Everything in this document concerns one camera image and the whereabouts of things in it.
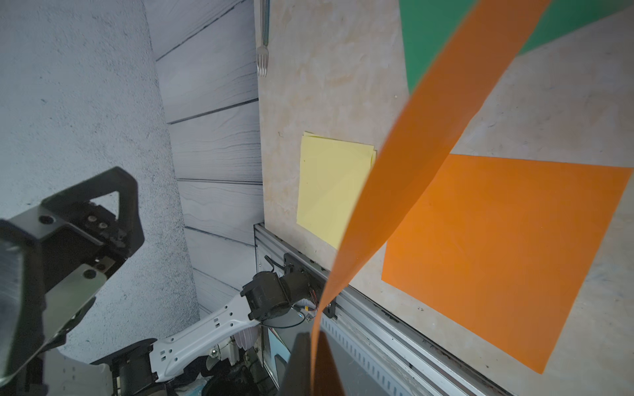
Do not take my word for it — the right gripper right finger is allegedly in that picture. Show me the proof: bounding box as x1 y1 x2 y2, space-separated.
313 332 345 396

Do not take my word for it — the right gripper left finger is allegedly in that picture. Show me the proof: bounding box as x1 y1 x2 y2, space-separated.
277 333 311 396

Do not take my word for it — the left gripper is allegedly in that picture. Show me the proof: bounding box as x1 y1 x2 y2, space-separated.
1 167 145 386

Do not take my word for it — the yellow paper sheet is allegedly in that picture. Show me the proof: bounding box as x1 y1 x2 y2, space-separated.
297 131 376 249

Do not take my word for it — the orange paper sheet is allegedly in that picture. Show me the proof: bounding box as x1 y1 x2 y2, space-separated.
310 1 549 394
381 154 632 373

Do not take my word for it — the green paper sheet bottom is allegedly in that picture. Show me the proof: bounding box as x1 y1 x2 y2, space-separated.
400 0 633 92

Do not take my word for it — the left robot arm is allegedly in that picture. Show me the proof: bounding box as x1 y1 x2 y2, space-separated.
1 167 312 395

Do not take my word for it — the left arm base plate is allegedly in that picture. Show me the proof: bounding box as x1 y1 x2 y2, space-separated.
282 253 326 313

